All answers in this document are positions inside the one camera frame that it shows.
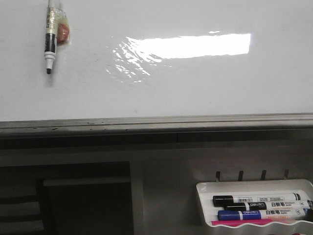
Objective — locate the white whiteboard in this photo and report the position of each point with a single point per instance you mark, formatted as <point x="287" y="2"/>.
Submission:
<point x="139" y="65"/>

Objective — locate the black cap marker top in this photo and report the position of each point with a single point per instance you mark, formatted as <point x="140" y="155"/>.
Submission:
<point x="221" y="200"/>

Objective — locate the taped whiteboard marker with magnet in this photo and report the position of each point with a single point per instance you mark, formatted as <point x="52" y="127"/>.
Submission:
<point x="57" y="31"/>

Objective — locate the black marker middle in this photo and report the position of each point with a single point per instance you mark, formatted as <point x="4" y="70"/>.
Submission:
<point x="278" y="205"/>

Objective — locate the white plastic marker tray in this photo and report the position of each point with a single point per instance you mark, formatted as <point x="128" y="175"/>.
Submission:
<point x="208" y="212"/>

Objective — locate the blue cap marker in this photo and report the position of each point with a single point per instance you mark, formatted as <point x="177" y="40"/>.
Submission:
<point x="298" y="213"/>

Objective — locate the pink eraser strip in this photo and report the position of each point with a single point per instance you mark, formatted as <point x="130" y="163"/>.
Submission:
<point x="235" y="223"/>

